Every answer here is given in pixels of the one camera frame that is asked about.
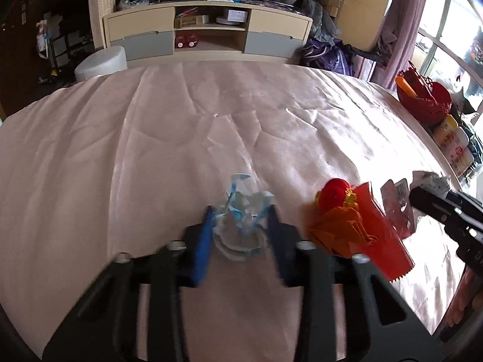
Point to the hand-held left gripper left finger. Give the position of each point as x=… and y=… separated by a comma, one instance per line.
x=202, y=249

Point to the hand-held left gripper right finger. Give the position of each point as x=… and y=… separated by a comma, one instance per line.
x=283, y=249

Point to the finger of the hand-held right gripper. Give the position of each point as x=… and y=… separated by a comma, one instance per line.
x=468, y=203
x=430, y=203

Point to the grey foil ball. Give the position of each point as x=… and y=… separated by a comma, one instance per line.
x=434, y=183

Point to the clear plastic bag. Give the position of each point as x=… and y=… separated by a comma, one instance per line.
x=245, y=211

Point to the silver foil packet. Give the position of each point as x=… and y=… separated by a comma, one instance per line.
x=396, y=207

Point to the white bottle orange label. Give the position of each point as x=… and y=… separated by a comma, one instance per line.
x=463, y=162

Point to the white bottle red label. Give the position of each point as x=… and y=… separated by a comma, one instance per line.
x=456, y=147

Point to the red orange snack packet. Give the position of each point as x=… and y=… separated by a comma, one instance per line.
x=362, y=230

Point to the white bottle yellow label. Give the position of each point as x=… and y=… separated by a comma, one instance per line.
x=445, y=130

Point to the red plastic basket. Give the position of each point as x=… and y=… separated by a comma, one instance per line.
x=426, y=105

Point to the orange stick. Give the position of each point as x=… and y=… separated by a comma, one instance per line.
x=406, y=87

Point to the purple bag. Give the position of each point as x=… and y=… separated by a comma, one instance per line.
x=328, y=58

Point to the white framed window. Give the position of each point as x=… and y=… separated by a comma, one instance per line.
x=452, y=26

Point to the purple curtain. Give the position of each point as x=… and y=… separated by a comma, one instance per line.
x=403, y=26

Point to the white round stool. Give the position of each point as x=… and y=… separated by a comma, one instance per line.
x=100, y=64

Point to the grey blue cloth heap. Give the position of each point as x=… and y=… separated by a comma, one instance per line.
x=317, y=19

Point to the stacked cardboard boxes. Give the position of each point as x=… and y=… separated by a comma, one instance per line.
x=330, y=0

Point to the beige grey television cabinet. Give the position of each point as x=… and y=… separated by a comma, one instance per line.
x=143, y=26

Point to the white box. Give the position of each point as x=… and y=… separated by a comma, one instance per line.
x=234, y=16

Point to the mop with white bag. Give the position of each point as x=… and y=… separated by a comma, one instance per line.
x=45, y=41

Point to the beige folding screen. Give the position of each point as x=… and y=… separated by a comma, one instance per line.
x=100, y=7

